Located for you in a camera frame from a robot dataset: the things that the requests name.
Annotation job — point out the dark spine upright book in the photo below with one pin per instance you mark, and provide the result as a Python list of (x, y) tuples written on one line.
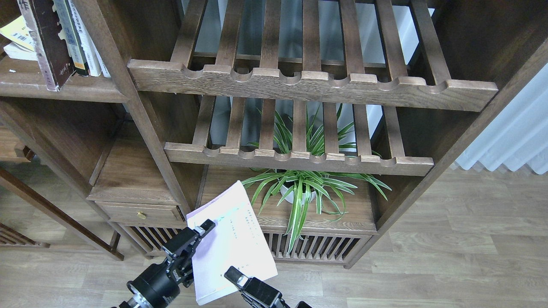
[(71, 37)]

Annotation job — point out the dark wooden bookshelf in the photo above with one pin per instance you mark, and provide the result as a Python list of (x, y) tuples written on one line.
[(402, 87)]

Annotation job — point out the white purple paperback book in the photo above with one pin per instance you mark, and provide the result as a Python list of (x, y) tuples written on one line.
[(236, 241)]

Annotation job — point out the green yellow paperback book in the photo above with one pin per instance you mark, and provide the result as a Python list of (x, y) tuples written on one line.
[(22, 46)]

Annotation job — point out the white curtain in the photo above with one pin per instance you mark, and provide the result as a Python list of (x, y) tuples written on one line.
[(518, 136)]

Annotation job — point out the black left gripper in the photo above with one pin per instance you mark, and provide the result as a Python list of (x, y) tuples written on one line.
[(159, 284)]

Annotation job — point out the green spider plant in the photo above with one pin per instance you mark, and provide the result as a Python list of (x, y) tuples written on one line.
[(303, 183)]

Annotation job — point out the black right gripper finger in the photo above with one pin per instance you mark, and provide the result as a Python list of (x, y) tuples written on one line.
[(254, 291)]

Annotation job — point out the thin white upright book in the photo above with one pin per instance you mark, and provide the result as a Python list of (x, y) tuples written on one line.
[(103, 66)]

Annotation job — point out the maroon thick book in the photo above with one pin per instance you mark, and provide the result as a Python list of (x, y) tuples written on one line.
[(52, 53)]

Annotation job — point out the brass drawer knob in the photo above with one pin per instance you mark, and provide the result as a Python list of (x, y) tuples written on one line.
[(141, 215)]

